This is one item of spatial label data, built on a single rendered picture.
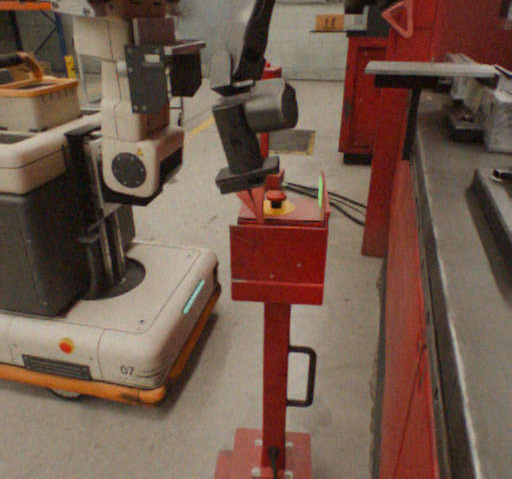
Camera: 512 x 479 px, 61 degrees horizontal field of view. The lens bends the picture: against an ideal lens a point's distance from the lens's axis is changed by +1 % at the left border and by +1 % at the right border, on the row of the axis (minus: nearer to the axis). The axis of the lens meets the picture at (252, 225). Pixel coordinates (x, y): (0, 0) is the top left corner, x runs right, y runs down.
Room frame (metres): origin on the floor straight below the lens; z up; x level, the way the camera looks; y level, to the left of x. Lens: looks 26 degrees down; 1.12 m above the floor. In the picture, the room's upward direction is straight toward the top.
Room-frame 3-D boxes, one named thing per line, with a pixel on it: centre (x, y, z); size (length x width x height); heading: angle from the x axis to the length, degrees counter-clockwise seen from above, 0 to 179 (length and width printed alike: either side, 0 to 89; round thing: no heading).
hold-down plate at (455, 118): (1.02, -0.48, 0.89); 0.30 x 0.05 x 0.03; 163
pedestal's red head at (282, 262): (0.72, -0.05, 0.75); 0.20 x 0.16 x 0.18; 175
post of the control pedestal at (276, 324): (0.72, -0.05, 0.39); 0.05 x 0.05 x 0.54; 85
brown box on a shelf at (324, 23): (3.54, -0.57, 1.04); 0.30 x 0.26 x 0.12; 167
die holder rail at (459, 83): (1.57, -0.71, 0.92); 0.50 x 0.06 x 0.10; 163
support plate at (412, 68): (1.09, -0.41, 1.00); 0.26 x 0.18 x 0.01; 73
